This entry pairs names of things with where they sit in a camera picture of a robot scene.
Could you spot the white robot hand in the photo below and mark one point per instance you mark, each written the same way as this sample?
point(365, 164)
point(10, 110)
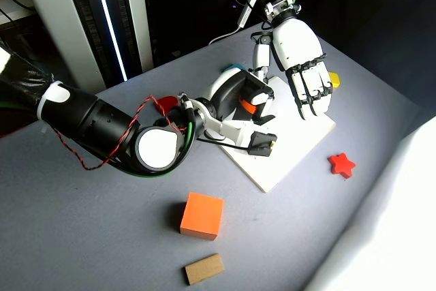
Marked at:
point(228, 90)
point(296, 45)

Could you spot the red star block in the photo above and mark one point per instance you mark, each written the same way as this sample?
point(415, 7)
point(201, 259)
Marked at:
point(341, 165)

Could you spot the orange cube block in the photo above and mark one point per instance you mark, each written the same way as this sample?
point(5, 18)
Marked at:
point(202, 214)

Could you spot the grey table cloth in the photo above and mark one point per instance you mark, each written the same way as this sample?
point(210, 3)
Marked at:
point(85, 236)

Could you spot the blue rounded block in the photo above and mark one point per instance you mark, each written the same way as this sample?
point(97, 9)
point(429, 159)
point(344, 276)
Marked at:
point(233, 65)

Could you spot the white robot body column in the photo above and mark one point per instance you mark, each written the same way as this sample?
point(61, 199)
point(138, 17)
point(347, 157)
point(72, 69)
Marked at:
point(133, 15)

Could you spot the white cutting board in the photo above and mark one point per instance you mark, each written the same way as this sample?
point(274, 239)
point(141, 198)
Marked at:
point(293, 148)

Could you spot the yellow block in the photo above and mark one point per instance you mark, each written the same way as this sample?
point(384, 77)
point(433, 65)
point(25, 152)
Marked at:
point(335, 80)

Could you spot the white blurred panel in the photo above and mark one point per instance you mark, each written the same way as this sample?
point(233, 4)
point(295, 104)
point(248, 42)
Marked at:
point(391, 219)

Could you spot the orange box cutter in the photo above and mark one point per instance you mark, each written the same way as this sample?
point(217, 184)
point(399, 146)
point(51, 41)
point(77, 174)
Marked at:
point(247, 106)

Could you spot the red heart block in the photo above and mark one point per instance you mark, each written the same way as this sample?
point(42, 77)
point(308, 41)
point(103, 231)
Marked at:
point(167, 102)

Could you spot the tan wooden block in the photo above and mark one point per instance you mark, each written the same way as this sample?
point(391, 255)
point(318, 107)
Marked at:
point(205, 268)

